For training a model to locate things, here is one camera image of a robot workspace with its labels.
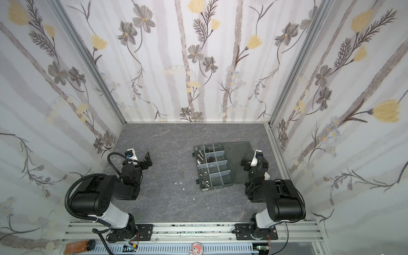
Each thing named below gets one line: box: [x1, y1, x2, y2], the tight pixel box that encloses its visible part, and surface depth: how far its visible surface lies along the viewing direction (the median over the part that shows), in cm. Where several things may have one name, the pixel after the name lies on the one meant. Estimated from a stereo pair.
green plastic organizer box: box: [192, 141, 254, 191], surface depth 97 cm
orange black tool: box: [63, 239, 97, 255], surface depth 69 cm
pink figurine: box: [189, 241, 204, 255], surface depth 69 cm
